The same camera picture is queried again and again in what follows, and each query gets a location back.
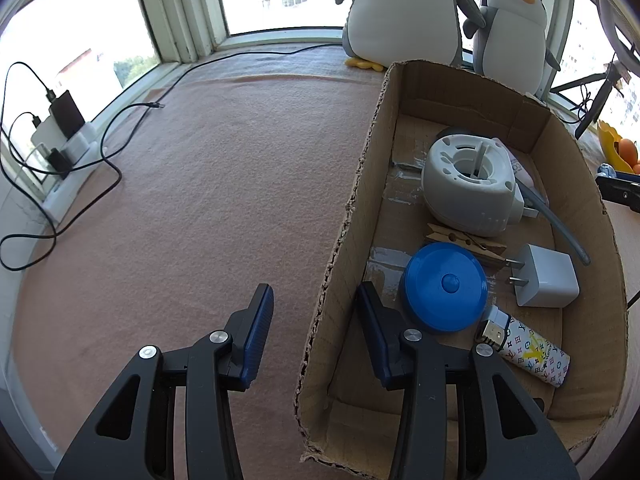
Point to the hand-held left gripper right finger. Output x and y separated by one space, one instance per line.
374 340

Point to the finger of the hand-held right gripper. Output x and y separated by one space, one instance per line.
620 190

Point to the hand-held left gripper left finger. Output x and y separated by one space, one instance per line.
257 340

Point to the blue round case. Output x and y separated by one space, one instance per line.
440 305

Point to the white USB charger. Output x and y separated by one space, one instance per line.
547 277

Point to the wooden clothespin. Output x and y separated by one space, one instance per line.
465 241

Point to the black cylinder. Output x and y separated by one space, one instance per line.
535 355

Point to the white plug-in mosquito heater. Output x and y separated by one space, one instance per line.
450 195

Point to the cardboard box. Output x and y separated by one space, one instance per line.
450 90

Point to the yellow fruit bowl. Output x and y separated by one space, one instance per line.
607 135

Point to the small penguin plush toy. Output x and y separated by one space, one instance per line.
510 45

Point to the white power strip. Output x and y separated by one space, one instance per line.
80 142

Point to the black plug adapter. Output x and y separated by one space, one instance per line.
59 160

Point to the large penguin plush toy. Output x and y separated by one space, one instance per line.
400 15

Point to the white power adapter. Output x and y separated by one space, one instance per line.
45 135

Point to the white window frame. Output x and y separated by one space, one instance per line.
185 10

